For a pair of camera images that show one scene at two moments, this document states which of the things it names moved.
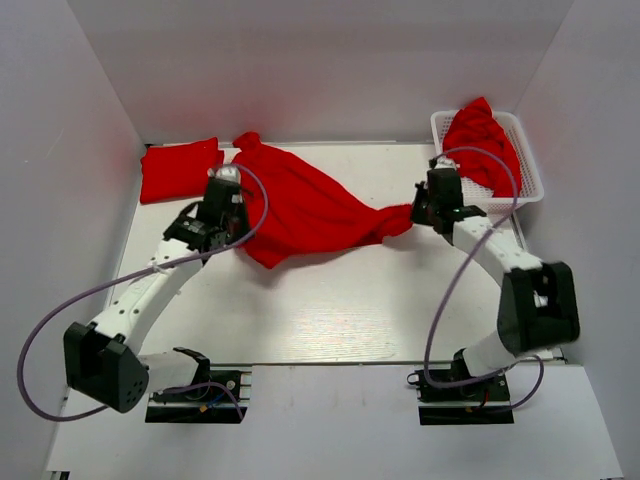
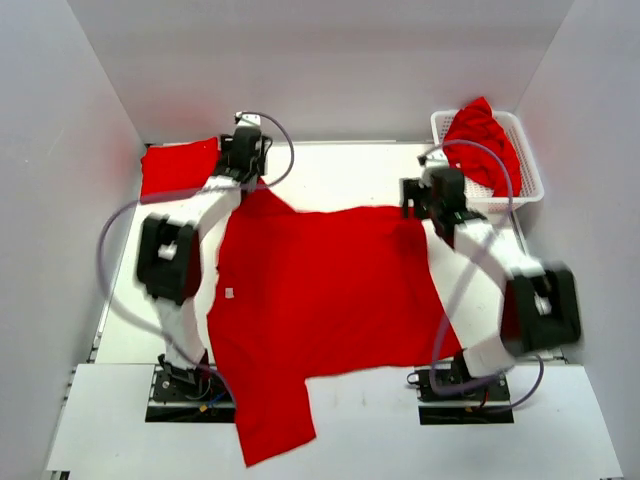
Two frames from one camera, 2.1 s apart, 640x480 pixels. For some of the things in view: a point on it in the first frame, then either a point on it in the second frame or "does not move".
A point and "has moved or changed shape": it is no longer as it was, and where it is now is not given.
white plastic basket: (479, 195) does not move
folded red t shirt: (178, 171) does not move
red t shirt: (295, 210) has moved or changed shape
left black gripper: (242, 233) -> (225, 148)
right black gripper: (416, 215) does not move
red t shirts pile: (479, 147) does not move
